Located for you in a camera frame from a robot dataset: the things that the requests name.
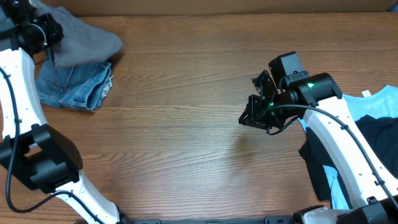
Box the grey cargo shorts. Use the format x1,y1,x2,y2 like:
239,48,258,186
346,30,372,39
36,1,123,68

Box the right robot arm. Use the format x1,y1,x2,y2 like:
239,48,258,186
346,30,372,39
239,71,397,223

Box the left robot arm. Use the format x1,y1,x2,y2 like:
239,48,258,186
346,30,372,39
1,5,125,223

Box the folded blue denim shorts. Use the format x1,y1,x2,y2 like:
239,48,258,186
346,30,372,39
35,62,113,111

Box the light blue t-shirt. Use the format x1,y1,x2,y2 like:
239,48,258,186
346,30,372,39
299,85,397,209

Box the black t-shirt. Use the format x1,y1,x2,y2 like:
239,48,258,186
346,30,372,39
304,111,397,208

